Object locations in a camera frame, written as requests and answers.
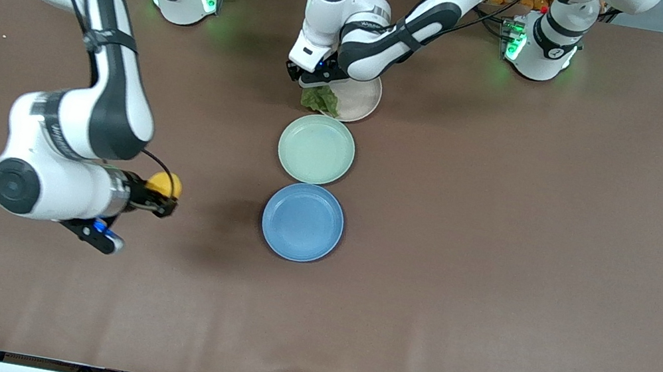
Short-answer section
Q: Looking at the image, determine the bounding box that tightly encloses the black base cable bundle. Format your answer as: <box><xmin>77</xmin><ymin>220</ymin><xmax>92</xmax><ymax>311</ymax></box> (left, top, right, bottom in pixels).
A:
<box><xmin>464</xmin><ymin>0</ymin><xmax>518</xmax><ymax>43</ymax></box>

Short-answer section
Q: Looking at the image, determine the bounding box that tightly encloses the yellow lemon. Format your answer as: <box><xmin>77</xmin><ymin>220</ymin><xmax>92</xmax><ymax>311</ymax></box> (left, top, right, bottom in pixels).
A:
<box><xmin>143</xmin><ymin>169</ymin><xmax>186</xmax><ymax>201</ymax></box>

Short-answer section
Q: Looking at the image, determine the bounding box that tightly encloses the pale green plate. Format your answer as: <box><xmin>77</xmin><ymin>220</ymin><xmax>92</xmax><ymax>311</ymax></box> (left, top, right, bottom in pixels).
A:
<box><xmin>273</xmin><ymin>109</ymin><xmax>361</xmax><ymax>191</ymax></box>

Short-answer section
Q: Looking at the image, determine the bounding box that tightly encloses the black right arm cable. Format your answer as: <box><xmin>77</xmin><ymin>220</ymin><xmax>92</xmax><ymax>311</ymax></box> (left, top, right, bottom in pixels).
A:
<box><xmin>0</xmin><ymin>0</ymin><xmax>210</xmax><ymax>201</ymax></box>

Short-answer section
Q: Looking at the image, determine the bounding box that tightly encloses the green lettuce leaf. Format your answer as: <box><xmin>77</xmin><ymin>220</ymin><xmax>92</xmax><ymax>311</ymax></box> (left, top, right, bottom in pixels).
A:
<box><xmin>298</xmin><ymin>80</ymin><xmax>344</xmax><ymax>118</ymax></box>

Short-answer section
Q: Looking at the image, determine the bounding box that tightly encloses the beige plate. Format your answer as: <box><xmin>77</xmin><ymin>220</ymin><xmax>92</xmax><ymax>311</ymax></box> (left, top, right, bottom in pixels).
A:
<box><xmin>322</xmin><ymin>68</ymin><xmax>385</xmax><ymax>128</ymax></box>

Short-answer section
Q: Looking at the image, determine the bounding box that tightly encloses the blue plate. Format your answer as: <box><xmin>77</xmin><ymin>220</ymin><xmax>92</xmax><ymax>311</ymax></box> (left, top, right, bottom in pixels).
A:
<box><xmin>256</xmin><ymin>177</ymin><xmax>350</xmax><ymax>269</ymax></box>

